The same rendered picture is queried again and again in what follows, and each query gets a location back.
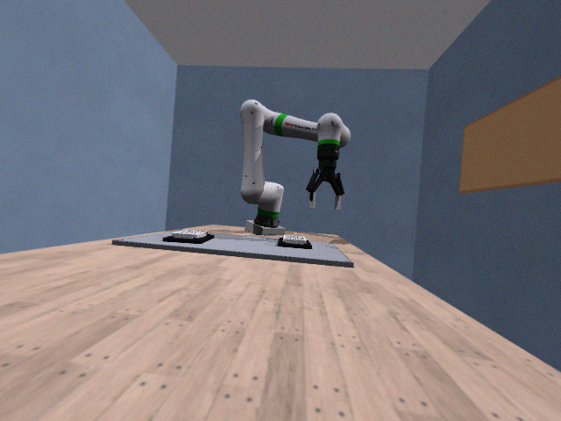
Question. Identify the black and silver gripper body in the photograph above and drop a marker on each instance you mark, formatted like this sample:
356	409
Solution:
327	166

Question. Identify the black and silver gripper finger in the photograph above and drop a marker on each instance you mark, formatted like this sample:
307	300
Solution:
337	186
313	185

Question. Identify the black rectangular frame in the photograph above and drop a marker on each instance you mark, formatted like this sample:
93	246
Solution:
194	240

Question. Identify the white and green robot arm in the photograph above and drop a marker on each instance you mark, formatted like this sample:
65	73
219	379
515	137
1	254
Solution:
330	133

